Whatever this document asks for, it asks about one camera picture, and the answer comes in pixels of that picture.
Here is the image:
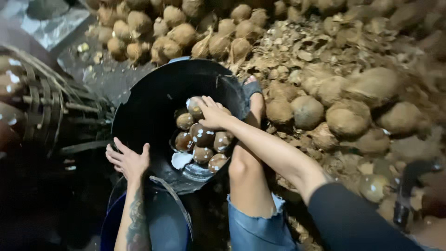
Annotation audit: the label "heap of husked fibrous coconuts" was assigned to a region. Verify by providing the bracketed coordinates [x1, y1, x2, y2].
[85, 0, 446, 157]

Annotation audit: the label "person's bare leg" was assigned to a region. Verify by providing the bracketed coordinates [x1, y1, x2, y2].
[228, 76, 277, 219]

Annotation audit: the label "pile of shiny peeled coconuts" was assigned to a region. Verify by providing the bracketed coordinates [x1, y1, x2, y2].
[173, 106, 235, 174]

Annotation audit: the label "dark handled tool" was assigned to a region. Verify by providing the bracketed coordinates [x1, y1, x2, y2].
[393, 159, 444, 233]

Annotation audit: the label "person's right hand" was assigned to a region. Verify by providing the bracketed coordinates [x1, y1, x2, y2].
[193, 96, 233, 130]

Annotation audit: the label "black sleeve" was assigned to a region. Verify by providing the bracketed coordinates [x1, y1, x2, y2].
[308, 183, 426, 251]

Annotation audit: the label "peeled brown coconut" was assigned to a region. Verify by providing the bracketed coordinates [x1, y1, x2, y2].
[358, 174, 390, 204]
[186, 96, 206, 120]

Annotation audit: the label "person's left hand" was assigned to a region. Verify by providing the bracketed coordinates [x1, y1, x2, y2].
[105, 137, 151, 182]

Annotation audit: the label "blue denim shorts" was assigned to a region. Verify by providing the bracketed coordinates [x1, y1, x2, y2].
[226, 193, 302, 251]

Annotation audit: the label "white coconut flesh piece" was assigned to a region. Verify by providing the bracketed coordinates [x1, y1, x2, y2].
[171, 151, 194, 171]

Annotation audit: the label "blue plastic bucket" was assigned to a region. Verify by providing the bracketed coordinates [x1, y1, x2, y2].
[100, 176, 194, 251]

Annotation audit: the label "woven basket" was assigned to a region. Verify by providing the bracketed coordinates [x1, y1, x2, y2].
[0, 45, 116, 158]

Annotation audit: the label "shiny grey sheet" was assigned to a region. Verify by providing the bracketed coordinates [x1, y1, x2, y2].
[0, 0, 94, 53]

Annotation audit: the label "heap of coconut shell scraps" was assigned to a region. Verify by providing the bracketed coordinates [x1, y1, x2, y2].
[223, 14, 446, 251]

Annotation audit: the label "black plastic bucket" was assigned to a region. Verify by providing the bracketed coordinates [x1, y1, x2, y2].
[111, 59, 250, 195]

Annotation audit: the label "grey sandal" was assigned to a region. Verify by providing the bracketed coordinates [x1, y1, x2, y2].
[242, 80, 264, 105]

